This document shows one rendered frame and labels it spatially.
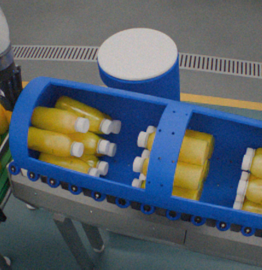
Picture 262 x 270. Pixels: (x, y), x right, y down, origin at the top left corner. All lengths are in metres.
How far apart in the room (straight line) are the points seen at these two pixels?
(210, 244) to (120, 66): 0.66
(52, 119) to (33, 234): 1.24
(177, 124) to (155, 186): 0.16
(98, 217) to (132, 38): 0.65
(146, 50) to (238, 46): 1.68
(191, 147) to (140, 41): 0.59
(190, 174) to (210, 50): 2.06
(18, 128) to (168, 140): 0.41
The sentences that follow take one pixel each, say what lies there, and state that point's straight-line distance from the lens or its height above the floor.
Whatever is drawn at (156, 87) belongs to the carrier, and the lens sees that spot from 1.54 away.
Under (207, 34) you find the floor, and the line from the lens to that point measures 3.29.
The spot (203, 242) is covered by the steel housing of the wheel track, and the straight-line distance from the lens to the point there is 1.35.
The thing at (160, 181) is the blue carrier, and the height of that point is 1.16.
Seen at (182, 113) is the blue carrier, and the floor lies 1.23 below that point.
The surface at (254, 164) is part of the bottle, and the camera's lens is 1.15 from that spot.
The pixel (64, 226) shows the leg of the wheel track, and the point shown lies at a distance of 1.74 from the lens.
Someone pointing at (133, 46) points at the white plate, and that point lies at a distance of 1.61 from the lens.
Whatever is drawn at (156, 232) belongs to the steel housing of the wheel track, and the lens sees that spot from 1.37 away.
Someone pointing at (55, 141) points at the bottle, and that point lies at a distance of 1.26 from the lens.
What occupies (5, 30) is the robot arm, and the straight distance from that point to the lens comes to 1.09.
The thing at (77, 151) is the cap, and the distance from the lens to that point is 1.25.
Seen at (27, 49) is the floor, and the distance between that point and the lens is 3.40.
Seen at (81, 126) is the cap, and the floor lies 1.15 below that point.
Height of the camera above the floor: 2.10
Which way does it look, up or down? 52 degrees down
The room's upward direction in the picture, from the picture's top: 8 degrees counter-clockwise
